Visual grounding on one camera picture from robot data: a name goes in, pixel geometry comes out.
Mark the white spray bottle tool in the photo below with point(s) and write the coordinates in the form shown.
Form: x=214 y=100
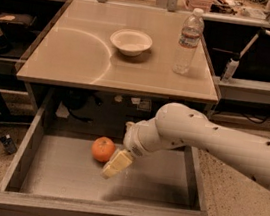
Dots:
x=232 y=64

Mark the small dark floor device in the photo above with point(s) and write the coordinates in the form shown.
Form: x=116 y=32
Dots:
x=8 y=144

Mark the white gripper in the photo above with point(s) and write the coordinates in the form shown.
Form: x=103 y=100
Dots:
x=132 y=140

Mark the clear plastic water bottle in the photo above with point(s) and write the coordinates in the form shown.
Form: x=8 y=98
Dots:
x=189 y=38

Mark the open grey drawer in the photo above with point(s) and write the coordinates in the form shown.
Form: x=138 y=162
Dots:
x=54 y=174

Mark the grey cabinet with counter top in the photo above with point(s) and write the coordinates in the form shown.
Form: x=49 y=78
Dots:
x=77 y=52

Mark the orange fruit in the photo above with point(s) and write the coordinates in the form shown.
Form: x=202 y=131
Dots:
x=102 y=149

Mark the white ceramic bowl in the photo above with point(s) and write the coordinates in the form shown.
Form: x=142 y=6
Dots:
x=131 y=42

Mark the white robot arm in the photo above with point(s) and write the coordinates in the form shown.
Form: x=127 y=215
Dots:
x=176 y=125

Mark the black item on left shelf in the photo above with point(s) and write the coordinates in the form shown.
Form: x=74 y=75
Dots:
x=15 y=28

